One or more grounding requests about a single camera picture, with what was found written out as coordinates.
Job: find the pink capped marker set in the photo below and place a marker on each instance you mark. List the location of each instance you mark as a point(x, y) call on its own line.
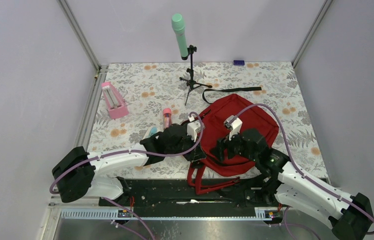
point(167, 118)

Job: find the red student backpack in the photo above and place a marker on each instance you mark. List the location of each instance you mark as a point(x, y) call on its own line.
point(224, 118)

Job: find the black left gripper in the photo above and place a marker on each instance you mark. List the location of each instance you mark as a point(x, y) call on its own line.
point(196, 154)

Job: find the mint green microphone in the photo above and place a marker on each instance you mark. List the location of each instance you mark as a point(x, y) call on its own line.
point(178, 26)

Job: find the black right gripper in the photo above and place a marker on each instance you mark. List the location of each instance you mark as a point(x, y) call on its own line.
point(222, 143)

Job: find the black mini tripod stand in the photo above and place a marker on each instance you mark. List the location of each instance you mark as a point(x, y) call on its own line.
point(191, 83)

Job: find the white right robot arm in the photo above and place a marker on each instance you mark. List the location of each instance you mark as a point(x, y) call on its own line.
point(348, 216)

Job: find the small blue block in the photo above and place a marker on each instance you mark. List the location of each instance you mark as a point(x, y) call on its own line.
point(238, 62)

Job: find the pink metronome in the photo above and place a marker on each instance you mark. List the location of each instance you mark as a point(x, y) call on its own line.
point(116, 105)

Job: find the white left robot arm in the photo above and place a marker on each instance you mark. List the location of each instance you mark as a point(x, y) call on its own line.
point(85, 174)

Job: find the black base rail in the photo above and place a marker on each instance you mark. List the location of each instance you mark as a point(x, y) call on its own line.
point(174, 198)

